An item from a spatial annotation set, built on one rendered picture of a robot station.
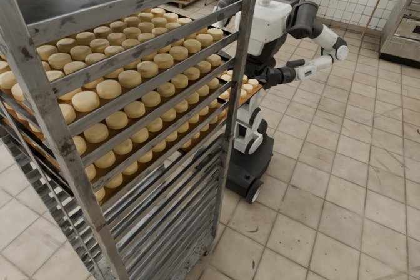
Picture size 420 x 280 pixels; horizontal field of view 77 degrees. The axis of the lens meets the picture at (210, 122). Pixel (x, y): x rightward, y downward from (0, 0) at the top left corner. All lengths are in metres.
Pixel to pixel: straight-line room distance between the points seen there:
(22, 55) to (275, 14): 1.21
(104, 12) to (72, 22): 0.06
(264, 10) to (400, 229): 1.92
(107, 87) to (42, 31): 0.21
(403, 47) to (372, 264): 3.35
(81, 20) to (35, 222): 2.00
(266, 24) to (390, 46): 3.56
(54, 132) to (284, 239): 1.86
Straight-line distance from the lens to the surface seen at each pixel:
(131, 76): 0.64
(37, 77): 0.43
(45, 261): 2.18
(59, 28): 0.46
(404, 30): 4.76
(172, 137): 0.86
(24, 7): 0.59
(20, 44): 0.41
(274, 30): 1.46
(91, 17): 0.48
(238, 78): 0.94
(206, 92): 0.90
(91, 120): 0.55
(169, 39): 0.62
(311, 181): 2.50
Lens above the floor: 1.85
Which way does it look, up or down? 42 degrees down
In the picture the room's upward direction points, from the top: 4 degrees clockwise
